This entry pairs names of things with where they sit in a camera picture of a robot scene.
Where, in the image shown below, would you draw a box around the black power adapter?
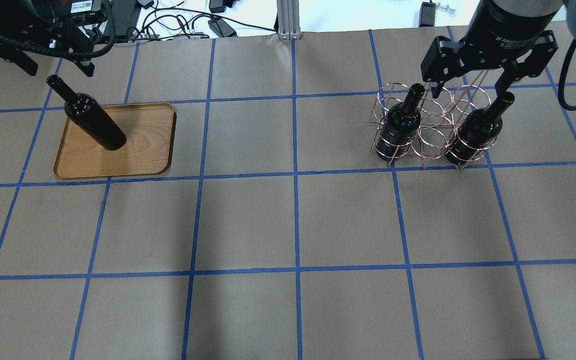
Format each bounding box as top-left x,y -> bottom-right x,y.
207,17 -> 238,38

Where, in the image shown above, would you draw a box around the black gripper tray side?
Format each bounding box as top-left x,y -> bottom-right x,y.
0,0 -> 116,78

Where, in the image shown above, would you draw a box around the black gripper basket side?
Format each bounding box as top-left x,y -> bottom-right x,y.
420,0 -> 560,100

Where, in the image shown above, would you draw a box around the dark wine bottle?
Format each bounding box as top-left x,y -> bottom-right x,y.
445,91 -> 515,167
374,83 -> 425,163
46,74 -> 127,151

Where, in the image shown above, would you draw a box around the copper wire bottle basket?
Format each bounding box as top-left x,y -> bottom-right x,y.
370,70 -> 498,170

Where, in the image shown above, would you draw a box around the aluminium frame post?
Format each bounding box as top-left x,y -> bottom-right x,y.
276,0 -> 302,40

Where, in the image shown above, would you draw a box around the wooden tray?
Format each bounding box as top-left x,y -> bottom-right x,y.
53,102 -> 176,180

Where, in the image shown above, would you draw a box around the tangled black cables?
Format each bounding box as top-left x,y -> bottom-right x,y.
88,0 -> 279,42

